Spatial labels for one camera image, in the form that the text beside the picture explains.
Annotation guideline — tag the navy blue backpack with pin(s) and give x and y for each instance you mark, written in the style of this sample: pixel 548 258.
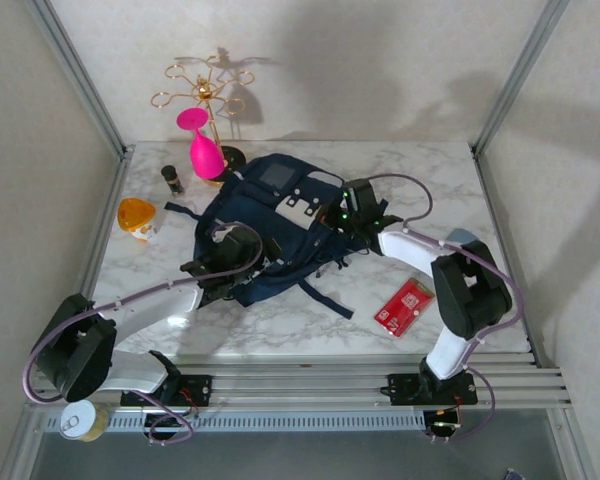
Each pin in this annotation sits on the navy blue backpack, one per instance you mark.
pixel 260 210

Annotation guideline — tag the red card case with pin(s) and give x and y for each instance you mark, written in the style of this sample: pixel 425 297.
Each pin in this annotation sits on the red card case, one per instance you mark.
pixel 402 307

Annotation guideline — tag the grey-blue pencil case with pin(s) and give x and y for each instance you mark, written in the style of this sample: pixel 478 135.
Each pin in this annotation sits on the grey-blue pencil case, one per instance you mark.
pixel 461 235

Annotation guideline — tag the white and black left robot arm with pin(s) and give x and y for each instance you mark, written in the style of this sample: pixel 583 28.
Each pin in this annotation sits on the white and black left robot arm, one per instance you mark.
pixel 150 307

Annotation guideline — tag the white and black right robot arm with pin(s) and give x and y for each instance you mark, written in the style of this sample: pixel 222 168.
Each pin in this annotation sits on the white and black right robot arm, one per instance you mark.
pixel 415 250

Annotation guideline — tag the small dark spice bottle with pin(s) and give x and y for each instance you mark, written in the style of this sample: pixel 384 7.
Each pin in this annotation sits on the small dark spice bottle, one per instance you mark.
pixel 172 180

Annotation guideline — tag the pink plastic goblet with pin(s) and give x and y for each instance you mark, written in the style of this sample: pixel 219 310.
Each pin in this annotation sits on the pink plastic goblet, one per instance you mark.
pixel 207 157

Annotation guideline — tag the cup with orange lid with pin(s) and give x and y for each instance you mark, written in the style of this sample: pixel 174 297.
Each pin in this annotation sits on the cup with orange lid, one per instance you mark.
pixel 132 212

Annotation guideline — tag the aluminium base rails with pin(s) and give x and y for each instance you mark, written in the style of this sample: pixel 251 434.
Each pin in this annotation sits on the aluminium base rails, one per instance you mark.
pixel 300 385

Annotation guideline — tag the small controller board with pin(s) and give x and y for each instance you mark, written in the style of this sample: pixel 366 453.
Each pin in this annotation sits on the small controller board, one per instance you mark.
pixel 180 420
pixel 445 424

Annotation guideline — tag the tin can with pull tab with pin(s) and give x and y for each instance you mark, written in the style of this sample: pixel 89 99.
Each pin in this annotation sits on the tin can with pull tab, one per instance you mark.
pixel 77 420

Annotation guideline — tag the small dark blue object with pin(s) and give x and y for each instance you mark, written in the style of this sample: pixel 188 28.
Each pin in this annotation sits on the small dark blue object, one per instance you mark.
pixel 513 475

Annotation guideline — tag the aluminium side rail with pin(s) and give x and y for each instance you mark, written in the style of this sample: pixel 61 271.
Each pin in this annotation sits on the aluminium side rail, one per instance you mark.
pixel 492 200
pixel 94 250

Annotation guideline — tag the aluminium frame post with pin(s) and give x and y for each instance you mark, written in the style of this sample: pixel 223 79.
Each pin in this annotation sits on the aluminium frame post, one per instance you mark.
pixel 82 75
pixel 520 75

